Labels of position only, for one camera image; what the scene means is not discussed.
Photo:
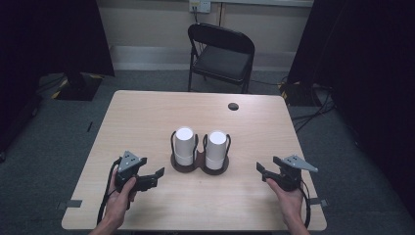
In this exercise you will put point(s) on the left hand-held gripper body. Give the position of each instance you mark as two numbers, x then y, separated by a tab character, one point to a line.
129	163

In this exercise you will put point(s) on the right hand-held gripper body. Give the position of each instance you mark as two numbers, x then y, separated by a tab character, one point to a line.
288	178

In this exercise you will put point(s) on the grey tape strip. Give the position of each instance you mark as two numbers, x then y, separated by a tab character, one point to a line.
70	204
321	202

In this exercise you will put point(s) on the person's right hand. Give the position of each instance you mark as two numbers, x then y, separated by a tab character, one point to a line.
290	205

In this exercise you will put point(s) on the black curtain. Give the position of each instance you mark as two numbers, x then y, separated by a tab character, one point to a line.
49	36
368	65

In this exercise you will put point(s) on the person's left hand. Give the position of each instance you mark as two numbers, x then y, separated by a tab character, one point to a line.
119	204

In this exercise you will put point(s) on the black stand base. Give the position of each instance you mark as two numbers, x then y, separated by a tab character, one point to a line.
78	88
298	94

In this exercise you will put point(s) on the black round table grommet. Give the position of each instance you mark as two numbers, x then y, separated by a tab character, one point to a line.
233	106

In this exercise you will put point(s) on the white wall outlet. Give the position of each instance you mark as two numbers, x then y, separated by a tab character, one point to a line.
200	5

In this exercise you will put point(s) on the black double cup holder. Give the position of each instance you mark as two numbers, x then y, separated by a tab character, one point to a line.
199	164

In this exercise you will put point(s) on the black folding chair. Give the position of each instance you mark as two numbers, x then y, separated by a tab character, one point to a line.
221	60

